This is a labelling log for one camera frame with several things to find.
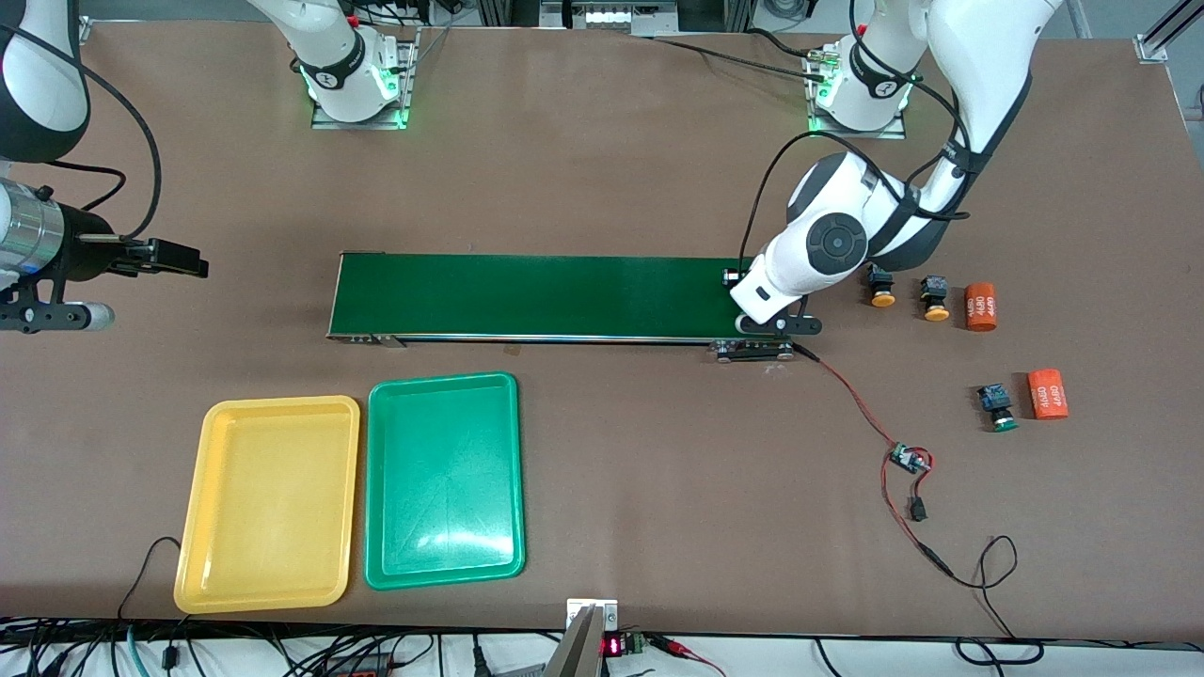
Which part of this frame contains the orange cylinder with white print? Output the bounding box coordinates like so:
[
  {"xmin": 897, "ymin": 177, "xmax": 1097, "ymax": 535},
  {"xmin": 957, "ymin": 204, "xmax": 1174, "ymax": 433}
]
[
  {"xmin": 1027, "ymin": 368, "xmax": 1072, "ymax": 421},
  {"xmin": 964, "ymin": 281, "xmax": 999, "ymax": 333}
]

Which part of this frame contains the green mushroom push button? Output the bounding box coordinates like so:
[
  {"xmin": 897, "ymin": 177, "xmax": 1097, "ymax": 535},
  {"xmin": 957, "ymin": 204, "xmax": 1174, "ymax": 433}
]
[{"xmin": 976, "ymin": 383, "xmax": 1021, "ymax": 434}]

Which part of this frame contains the green conveyor belt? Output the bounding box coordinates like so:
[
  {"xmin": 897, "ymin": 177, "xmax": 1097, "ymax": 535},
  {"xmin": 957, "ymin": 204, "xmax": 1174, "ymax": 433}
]
[{"xmin": 325, "ymin": 251, "xmax": 797, "ymax": 364}]

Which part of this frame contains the yellow plastic tray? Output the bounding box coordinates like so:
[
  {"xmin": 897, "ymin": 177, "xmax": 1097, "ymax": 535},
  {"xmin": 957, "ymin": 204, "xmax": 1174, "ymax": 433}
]
[{"xmin": 173, "ymin": 395, "xmax": 362, "ymax": 615}]

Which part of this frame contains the background electronics unit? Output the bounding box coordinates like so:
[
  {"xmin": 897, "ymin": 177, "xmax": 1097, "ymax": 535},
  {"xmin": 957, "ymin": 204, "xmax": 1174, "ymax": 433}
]
[{"xmin": 541, "ymin": 0, "xmax": 680, "ymax": 37}]

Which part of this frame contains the green plastic tray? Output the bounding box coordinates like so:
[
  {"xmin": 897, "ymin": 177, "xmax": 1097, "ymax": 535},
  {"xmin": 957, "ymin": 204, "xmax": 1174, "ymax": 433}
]
[{"xmin": 363, "ymin": 371, "xmax": 527, "ymax": 591}]

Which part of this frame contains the red clip lead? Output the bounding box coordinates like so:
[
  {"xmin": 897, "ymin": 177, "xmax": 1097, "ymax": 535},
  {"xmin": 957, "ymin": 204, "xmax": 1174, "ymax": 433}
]
[{"xmin": 649, "ymin": 635, "xmax": 727, "ymax": 677}]

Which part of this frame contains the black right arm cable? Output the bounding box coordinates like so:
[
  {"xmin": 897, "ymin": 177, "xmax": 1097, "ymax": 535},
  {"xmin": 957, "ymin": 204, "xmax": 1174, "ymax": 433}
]
[{"xmin": 0, "ymin": 19, "xmax": 164, "ymax": 242}]

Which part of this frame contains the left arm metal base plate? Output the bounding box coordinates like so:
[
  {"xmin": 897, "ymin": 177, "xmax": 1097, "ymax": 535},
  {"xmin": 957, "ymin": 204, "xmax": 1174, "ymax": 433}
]
[{"xmin": 804, "ymin": 47, "xmax": 909, "ymax": 141}]

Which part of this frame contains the black cable to arm base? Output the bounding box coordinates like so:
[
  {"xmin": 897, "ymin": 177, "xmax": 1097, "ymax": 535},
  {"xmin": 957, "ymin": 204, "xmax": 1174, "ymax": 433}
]
[{"xmin": 649, "ymin": 28, "xmax": 834, "ymax": 82}]

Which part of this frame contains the thin black curved cable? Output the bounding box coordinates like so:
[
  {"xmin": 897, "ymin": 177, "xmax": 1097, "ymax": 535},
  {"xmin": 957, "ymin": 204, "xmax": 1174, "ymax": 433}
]
[{"xmin": 117, "ymin": 536, "xmax": 185, "ymax": 623}]

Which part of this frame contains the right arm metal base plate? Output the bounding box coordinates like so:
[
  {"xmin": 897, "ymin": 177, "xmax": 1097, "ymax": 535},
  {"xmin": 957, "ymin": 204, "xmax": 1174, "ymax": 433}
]
[{"xmin": 310, "ymin": 26, "xmax": 420, "ymax": 132}]

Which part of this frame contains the thin black looped cable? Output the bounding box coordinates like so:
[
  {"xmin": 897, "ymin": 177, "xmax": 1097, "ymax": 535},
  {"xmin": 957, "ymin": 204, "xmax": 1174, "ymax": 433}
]
[{"xmin": 950, "ymin": 534, "xmax": 1047, "ymax": 665}]

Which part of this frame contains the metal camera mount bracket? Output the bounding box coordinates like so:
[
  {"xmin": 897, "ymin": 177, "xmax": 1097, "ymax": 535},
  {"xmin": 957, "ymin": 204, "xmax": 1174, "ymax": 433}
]
[{"xmin": 544, "ymin": 598, "xmax": 621, "ymax": 677}]

